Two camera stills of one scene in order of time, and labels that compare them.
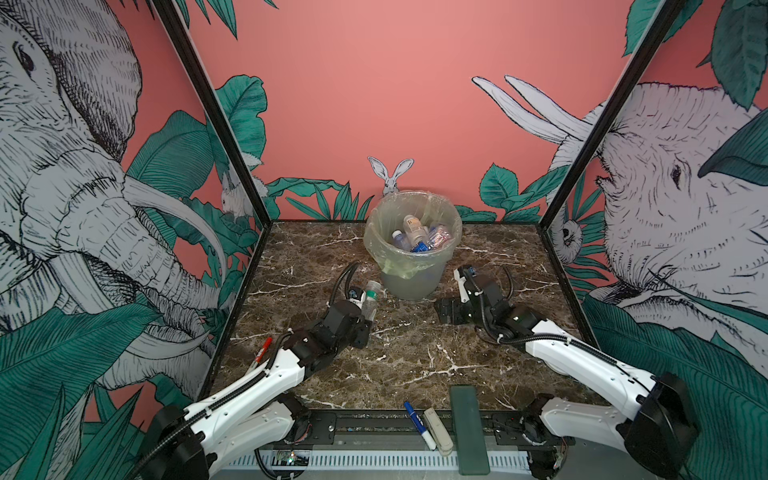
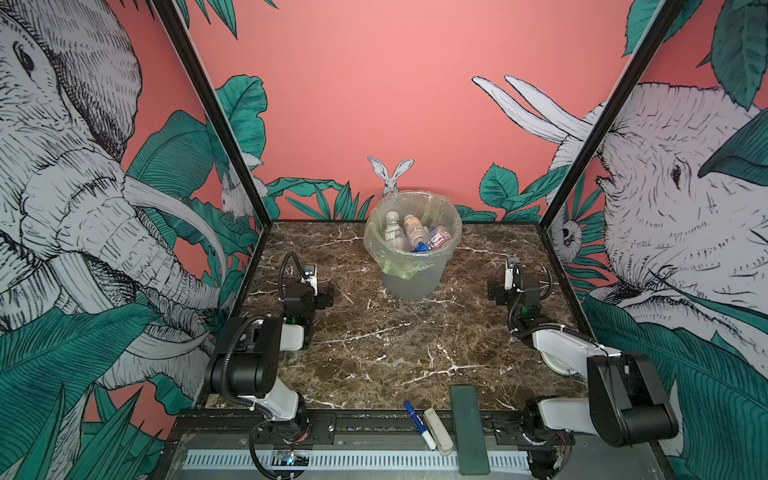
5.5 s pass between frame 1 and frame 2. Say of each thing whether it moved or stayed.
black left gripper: moved
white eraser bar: stayed
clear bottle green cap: moved
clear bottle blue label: stayed
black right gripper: moved
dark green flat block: stayed
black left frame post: stayed
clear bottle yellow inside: stayed
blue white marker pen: stayed
